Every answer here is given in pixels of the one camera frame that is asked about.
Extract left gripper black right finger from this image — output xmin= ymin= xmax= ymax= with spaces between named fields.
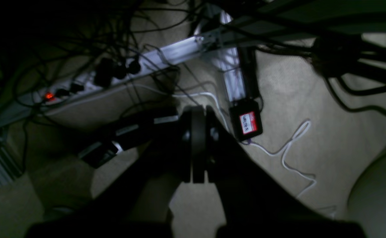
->
xmin=206 ymin=106 xmax=365 ymax=238

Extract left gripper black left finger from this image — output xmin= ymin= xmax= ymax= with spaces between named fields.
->
xmin=25 ymin=106 xmax=206 ymax=238

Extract black power adapter red label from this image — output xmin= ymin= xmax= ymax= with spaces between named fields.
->
xmin=229 ymin=100 xmax=263 ymax=141

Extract white power strip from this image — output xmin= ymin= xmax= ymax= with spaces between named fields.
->
xmin=18 ymin=36 xmax=205 ymax=109

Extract white cable on floor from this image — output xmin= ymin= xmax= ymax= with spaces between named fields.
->
xmin=127 ymin=83 xmax=339 ymax=218

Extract aluminium frame rail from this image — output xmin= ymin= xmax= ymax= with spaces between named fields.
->
xmin=193 ymin=6 xmax=261 ymax=105

